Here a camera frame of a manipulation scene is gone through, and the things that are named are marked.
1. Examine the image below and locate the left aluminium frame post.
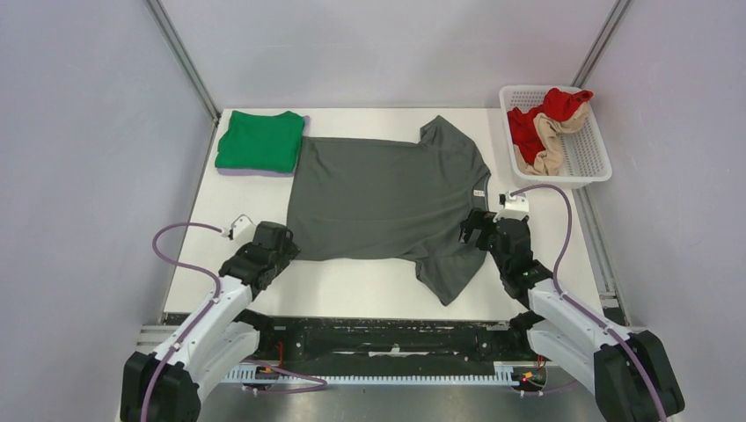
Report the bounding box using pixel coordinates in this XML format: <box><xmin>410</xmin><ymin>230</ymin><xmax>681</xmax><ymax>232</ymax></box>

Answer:
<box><xmin>144</xmin><ymin>0</ymin><xmax>221</xmax><ymax>126</ymax></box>

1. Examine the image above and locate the aluminium frame post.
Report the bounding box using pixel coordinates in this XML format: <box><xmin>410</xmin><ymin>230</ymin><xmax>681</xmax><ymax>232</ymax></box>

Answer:
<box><xmin>144</xmin><ymin>0</ymin><xmax>221</xmax><ymax>126</ymax></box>
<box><xmin>571</xmin><ymin>0</ymin><xmax>633</xmax><ymax>88</ymax></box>

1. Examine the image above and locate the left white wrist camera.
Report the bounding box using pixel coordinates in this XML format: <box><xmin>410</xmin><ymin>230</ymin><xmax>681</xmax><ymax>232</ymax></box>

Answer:
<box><xmin>221</xmin><ymin>214</ymin><xmax>257</xmax><ymax>244</ymax></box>

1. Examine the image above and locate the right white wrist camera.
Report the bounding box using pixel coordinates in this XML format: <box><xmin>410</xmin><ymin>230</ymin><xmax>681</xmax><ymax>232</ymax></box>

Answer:
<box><xmin>499</xmin><ymin>192</ymin><xmax>530</xmax><ymax>214</ymax></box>

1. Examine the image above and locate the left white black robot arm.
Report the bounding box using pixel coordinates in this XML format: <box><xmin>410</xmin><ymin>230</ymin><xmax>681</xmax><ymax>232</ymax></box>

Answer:
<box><xmin>119</xmin><ymin>215</ymin><xmax>300</xmax><ymax>421</ymax></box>

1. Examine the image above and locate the dark grey t shirt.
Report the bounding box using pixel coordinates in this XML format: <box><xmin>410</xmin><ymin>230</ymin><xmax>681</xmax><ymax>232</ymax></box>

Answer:
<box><xmin>287</xmin><ymin>117</ymin><xmax>491</xmax><ymax>305</ymax></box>

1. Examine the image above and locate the white slotted cable duct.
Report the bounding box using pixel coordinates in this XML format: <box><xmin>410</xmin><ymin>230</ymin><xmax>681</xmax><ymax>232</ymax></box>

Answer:
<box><xmin>221</xmin><ymin>363</ymin><xmax>536</xmax><ymax>387</ymax></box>

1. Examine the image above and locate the aluminium front rail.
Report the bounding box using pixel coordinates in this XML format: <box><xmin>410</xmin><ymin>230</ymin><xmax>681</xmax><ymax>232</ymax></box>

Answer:
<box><xmin>136</xmin><ymin>323</ymin><xmax>661</xmax><ymax>368</ymax></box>

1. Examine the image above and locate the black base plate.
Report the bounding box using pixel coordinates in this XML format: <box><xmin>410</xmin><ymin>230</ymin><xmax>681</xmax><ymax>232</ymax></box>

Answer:
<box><xmin>163</xmin><ymin>313</ymin><xmax>567</xmax><ymax>377</ymax></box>

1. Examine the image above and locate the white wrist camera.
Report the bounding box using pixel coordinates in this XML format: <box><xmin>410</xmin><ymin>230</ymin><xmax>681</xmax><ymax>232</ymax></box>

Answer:
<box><xmin>499</xmin><ymin>192</ymin><xmax>530</xmax><ymax>214</ymax></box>
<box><xmin>221</xmin><ymin>214</ymin><xmax>257</xmax><ymax>244</ymax></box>

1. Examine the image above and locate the right aluminium frame post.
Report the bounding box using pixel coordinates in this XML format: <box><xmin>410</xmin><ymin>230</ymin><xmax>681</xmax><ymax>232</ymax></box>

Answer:
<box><xmin>571</xmin><ymin>0</ymin><xmax>633</xmax><ymax>88</ymax></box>

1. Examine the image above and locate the red t shirt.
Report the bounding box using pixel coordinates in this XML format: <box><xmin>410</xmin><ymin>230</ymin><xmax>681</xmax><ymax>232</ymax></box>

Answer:
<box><xmin>507</xmin><ymin>88</ymin><xmax>594</xmax><ymax>176</ymax></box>

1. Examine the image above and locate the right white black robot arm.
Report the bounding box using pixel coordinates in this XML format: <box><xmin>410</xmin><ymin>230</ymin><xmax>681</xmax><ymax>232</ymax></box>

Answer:
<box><xmin>459</xmin><ymin>208</ymin><xmax>685</xmax><ymax>421</ymax></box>

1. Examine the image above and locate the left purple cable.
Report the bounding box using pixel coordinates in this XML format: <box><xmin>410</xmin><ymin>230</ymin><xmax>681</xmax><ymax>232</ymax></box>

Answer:
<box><xmin>139</xmin><ymin>222</ymin><xmax>329</xmax><ymax>422</ymax></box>

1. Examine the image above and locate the white plastic basket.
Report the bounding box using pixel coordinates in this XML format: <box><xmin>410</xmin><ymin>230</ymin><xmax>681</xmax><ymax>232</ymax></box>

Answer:
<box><xmin>499</xmin><ymin>84</ymin><xmax>612</xmax><ymax>189</ymax></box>

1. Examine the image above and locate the beige t shirt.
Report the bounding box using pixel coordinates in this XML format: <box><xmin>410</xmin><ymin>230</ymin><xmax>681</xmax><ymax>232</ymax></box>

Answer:
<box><xmin>514</xmin><ymin>102</ymin><xmax>591</xmax><ymax>176</ymax></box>

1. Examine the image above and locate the folded green t shirt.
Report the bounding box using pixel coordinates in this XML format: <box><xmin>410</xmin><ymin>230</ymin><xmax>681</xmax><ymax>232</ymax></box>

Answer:
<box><xmin>214</xmin><ymin>110</ymin><xmax>306</xmax><ymax>175</ymax></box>

